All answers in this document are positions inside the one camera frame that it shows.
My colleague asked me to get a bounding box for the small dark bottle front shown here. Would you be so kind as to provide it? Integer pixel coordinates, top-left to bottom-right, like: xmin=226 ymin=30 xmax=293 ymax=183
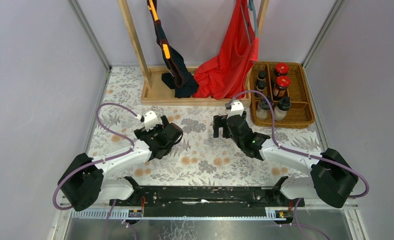
xmin=273 ymin=96 xmax=291 ymax=122

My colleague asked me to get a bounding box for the small black cap spice bottle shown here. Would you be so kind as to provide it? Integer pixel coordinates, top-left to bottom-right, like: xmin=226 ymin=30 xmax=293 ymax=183
xmin=257 ymin=70 xmax=267 ymax=82

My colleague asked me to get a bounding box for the red lid sauce jar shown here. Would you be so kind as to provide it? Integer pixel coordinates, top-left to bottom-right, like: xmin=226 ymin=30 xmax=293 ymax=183
xmin=274 ymin=62 xmax=290 ymax=77

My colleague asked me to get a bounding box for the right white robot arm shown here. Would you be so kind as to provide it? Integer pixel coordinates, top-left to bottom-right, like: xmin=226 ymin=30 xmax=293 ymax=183
xmin=213 ymin=115 xmax=359 ymax=209

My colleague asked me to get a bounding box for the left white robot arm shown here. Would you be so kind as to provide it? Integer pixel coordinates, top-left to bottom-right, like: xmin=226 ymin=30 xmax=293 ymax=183
xmin=52 ymin=111 xmax=183 ymax=212

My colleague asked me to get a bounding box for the floral table mat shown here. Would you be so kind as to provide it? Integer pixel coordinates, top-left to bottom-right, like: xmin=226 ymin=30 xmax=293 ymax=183
xmin=87 ymin=66 xmax=303 ymax=186

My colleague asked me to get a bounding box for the red apron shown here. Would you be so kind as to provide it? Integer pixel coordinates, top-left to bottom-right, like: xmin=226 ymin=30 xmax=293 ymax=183
xmin=192 ymin=0 xmax=259 ymax=100

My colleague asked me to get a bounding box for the dark navy garment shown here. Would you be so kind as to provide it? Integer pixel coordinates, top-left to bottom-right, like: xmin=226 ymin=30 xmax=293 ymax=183
xmin=147 ymin=0 xmax=200 ymax=99

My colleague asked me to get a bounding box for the wicker divided tray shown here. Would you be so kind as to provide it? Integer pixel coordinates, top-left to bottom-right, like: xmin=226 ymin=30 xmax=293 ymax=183
xmin=249 ymin=61 xmax=315 ymax=129

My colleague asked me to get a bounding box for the grey clothes hanger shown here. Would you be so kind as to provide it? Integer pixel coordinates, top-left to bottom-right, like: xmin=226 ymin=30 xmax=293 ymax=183
xmin=240 ymin=0 xmax=259 ymax=44

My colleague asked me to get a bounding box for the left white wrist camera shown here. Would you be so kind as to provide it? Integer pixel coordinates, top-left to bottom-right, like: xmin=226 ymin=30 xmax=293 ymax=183
xmin=135 ymin=110 xmax=162 ymax=132

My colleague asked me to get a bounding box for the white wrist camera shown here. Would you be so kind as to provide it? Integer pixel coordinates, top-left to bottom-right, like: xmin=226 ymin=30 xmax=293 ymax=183
xmin=225 ymin=99 xmax=244 ymax=118
xmin=135 ymin=110 xmax=162 ymax=132

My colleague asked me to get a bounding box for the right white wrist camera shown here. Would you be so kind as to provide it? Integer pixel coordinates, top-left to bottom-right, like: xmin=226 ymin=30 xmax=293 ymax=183
xmin=225 ymin=99 xmax=244 ymax=118

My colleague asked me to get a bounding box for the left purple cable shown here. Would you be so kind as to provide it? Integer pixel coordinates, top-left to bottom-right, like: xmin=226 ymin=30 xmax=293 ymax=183
xmin=52 ymin=102 xmax=143 ymax=212

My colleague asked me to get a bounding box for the wooden rack frame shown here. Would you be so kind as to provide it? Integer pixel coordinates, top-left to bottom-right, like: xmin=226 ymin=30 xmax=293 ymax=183
xmin=117 ymin=0 xmax=270 ymax=107

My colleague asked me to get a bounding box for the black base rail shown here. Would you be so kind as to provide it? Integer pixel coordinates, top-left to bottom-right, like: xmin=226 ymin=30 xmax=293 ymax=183
xmin=109 ymin=177 xmax=305 ymax=218

